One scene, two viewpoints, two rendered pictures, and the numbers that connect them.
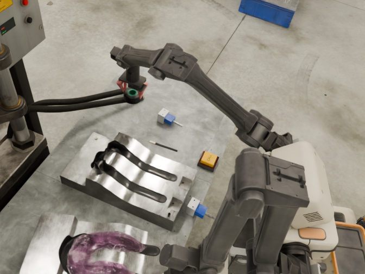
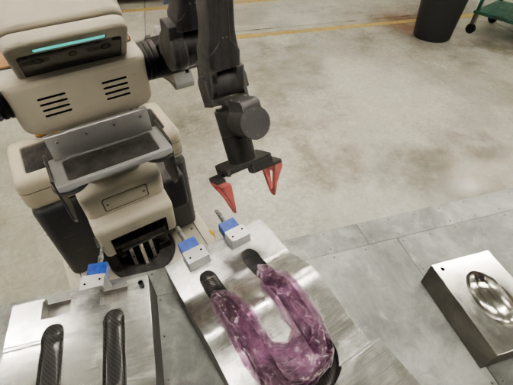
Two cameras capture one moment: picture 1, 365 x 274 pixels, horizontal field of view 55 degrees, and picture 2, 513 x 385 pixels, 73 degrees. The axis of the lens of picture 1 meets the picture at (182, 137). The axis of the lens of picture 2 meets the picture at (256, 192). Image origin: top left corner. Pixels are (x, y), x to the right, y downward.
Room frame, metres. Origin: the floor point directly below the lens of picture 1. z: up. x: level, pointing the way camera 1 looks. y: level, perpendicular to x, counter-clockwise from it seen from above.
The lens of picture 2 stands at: (0.60, 0.42, 1.53)
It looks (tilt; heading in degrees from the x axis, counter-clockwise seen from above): 46 degrees down; 241
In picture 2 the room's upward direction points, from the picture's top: straight up
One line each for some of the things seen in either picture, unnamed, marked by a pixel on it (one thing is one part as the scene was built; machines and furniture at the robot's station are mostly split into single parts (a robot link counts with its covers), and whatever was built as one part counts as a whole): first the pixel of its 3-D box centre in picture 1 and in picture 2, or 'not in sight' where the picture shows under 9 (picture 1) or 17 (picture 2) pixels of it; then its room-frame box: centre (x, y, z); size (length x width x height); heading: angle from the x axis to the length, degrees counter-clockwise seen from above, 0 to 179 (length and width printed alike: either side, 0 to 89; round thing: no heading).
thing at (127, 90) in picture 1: (132, 95); not in sight; (1.13, 0.26, 0.99); 0.08 x 0.08 x 0.04
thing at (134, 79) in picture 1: (132, 74); not in sight; (1.13, 0.26, 1.11); 0.10 x 0.07 x 0.07; 76
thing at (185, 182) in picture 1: (184, 185); (60, 309); (0.79, -0.05, 0.87); 0.05 x 0.05 x 0.04; 77
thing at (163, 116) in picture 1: (171, 120); not in sight; (1.17, 0.07, 0.83); 0.13 x 0.05 x 0.05; 69
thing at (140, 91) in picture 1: (138, 89); not in sight; (1.12, 0.23, 1.03); 0.07 x 0.07 x 0.09; 76
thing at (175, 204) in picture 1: (174, 206); (116, 296); (0.68, -0.02, 0.87); 0.05 x 0.05 x 0.04; 77
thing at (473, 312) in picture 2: not in sight; (484, 305); (0.01, 0.35, 0.84); 0.20 x 0.15 x 0.07; 77
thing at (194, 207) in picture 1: (202, 212); (98, 269); (0.71, -0.14, 0.83); 0.13 x 0.05 x 0.05; 71
